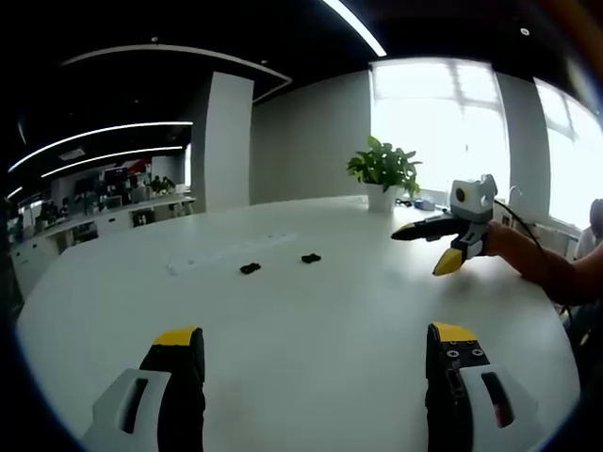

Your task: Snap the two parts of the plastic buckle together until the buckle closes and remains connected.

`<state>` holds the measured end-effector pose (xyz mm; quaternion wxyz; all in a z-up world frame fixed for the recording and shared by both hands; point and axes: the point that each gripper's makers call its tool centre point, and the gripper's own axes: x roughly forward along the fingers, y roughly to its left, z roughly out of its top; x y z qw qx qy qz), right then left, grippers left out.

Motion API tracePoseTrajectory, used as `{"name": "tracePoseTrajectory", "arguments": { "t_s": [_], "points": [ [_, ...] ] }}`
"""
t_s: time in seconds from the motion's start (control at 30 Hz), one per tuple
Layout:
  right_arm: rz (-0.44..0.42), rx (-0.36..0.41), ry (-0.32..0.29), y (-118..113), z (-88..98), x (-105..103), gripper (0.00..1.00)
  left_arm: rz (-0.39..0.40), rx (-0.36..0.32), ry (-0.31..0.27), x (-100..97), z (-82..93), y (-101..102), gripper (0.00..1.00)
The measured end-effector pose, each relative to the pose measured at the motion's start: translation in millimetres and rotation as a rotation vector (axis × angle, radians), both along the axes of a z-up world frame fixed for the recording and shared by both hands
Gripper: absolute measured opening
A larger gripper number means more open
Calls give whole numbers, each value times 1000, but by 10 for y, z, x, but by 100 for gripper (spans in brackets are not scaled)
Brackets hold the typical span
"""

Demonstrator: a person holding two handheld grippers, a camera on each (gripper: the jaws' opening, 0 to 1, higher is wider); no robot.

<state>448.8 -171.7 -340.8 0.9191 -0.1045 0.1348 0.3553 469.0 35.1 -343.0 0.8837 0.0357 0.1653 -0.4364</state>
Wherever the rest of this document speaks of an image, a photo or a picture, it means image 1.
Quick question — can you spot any green potted plant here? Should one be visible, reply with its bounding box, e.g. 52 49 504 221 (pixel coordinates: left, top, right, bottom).
346 135 424 214

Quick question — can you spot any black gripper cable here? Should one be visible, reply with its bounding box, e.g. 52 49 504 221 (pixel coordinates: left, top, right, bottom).
493 198 579 326

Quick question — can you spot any straight ceiling light strip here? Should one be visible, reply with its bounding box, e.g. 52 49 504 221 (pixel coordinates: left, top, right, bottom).
319 0 388 58

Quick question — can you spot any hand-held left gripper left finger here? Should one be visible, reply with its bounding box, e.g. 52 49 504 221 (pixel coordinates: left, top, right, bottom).
79 325 207 452

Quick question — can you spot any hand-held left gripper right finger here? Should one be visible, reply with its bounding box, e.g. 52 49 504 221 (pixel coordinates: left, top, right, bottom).
425 321 541 452

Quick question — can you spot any curved ceiling light strip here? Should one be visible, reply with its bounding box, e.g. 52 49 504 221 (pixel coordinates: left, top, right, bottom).
60 43 292 103

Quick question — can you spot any short ceiling light strip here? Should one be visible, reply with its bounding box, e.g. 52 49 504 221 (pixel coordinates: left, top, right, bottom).
41 145 186 180

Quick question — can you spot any long ceiling light strip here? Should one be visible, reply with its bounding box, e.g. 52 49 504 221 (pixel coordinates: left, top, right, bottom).
6 121 195 174

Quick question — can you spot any long white counter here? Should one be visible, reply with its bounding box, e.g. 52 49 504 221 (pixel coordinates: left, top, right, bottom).
8 194 197 288

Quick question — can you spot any person's right hand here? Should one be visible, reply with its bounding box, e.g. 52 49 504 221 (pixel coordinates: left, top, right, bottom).
484 221 525 270

